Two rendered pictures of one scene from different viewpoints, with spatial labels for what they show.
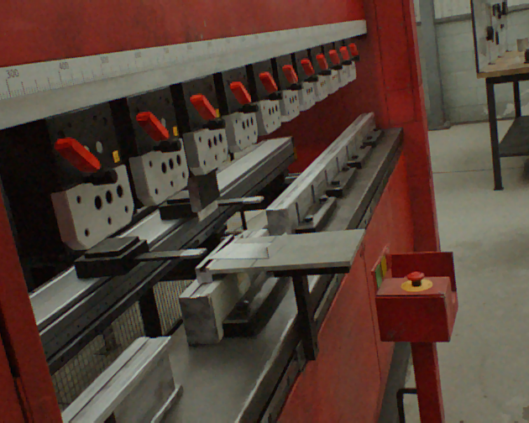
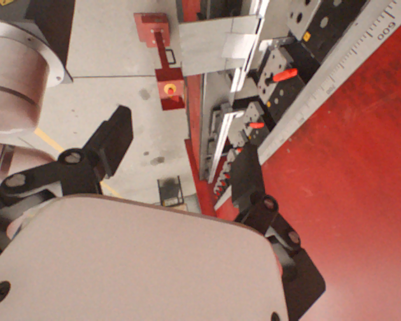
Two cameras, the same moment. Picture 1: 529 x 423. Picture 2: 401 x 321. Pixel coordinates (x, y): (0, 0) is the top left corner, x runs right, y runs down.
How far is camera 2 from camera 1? 0.85 m
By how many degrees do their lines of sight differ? 14
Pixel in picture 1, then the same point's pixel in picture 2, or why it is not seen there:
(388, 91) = (205, 190)
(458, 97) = (193, 201)
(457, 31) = not seen: hidden behind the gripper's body
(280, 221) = (227, 109)
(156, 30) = (349, 93)
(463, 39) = not seen: hidden behind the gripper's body
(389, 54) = (206, 200)
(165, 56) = (330, 83)
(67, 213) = not seen: outside the picture
